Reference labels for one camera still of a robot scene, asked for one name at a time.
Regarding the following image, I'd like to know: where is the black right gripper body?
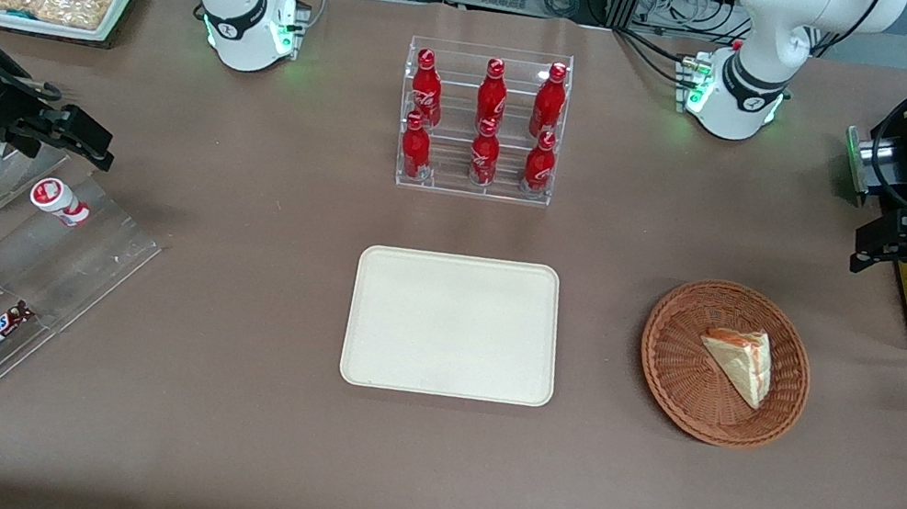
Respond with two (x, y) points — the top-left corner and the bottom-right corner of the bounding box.
(0, 72), (75, 160)

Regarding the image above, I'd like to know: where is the triangular sandwich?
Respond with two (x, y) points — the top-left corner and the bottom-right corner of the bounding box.
(689, 320), (779, 412)

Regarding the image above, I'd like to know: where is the brown wicker basket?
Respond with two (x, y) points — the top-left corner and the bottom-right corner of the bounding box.
(625, 268), (826, 461)

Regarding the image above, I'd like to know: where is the beige plastic tray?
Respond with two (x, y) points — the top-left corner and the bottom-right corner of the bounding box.
(335, 232), (575, 421)

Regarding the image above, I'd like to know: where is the white red yogurt bottle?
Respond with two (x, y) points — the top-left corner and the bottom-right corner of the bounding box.
(25, 173), (96, 231)

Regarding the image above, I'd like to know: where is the large peanut snack bag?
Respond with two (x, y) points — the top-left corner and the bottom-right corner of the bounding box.
(31, 0), (116, 35)

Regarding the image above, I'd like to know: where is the clear acrylic stepped display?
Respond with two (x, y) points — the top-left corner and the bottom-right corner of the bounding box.
(0, 137), (179, 497)

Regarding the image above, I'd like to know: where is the red cola bottle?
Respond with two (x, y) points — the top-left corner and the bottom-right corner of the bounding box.
(464, 117), (506, 192)
(518, 127), (561, 198)
(404, 47), (453, 129)
(527, 59), (573, 141)
(471, 56), (515, 135)
(394, 110), (439, 185)

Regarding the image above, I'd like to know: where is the clear acrylic bottle rack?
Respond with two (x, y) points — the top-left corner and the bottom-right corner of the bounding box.
(384, 28), (577, 212)

